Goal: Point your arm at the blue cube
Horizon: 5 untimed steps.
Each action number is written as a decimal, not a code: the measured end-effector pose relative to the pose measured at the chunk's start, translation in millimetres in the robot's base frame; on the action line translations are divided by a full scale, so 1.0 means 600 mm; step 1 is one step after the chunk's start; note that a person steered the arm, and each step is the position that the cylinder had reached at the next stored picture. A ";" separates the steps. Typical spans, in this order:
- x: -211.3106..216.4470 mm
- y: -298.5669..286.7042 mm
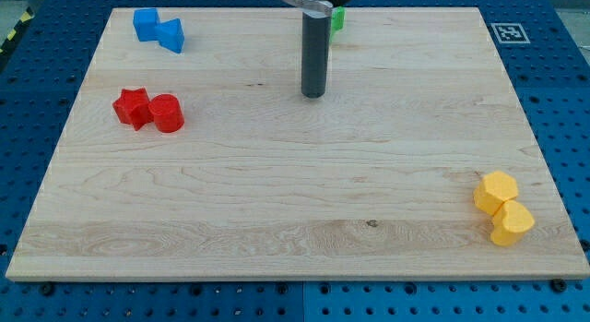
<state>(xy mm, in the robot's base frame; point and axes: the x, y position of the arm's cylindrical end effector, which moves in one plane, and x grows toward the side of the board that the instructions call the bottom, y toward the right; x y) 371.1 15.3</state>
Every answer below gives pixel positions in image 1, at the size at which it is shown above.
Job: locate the blue cube block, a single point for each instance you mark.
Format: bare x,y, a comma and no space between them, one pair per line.
145,21

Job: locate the wooden board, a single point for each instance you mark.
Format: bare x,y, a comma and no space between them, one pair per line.
373,181

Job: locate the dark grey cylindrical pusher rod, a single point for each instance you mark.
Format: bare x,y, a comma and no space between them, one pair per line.
315,37

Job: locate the red cylinder block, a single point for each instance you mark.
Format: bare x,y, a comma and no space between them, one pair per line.
167,113

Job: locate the green block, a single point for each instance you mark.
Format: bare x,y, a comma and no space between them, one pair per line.
337,20

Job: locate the red star block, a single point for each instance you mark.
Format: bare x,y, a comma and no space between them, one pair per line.
132,109

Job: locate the blue triangular block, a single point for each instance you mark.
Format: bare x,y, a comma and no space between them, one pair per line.
170,35

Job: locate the yellow hexagon block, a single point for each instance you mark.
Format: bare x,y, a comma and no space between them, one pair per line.
493,190

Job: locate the yellow heart block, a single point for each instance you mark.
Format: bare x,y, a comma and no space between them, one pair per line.
511,223

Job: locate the white fiducial marker tag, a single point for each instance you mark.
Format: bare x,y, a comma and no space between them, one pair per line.
510,33

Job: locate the yellow black hazard tape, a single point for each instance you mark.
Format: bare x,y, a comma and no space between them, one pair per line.
16,34

